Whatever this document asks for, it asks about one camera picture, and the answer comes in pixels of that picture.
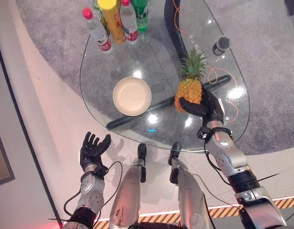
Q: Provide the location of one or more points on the dark small jar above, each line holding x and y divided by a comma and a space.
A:
221, 45

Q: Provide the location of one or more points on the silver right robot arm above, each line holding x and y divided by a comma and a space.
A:
239, 171

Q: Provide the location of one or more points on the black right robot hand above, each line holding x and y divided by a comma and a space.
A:
209, 106

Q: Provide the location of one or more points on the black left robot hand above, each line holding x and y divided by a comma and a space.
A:
93, 152

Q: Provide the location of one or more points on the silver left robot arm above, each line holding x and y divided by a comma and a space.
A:
89, 193

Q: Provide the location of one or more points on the cream round plate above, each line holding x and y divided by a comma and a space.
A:
132, 96

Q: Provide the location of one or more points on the yellow cylindrical can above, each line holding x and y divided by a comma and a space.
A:
112, 20

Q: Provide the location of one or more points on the glass table top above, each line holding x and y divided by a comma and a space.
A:
161, 59

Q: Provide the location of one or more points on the water bottle with red cap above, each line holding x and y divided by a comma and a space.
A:
98, 31
128, 21

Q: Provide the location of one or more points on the green soda bottle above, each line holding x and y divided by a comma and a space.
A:
140, 14

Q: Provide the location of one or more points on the silver left robot leg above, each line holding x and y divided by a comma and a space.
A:
127, 190

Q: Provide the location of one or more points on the black table base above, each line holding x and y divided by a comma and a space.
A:
175, 31

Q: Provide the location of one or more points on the yellow black hazard tape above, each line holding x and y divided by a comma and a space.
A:
215, 212

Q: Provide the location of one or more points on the yellow pineapple with green crown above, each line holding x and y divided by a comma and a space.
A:
190, 83

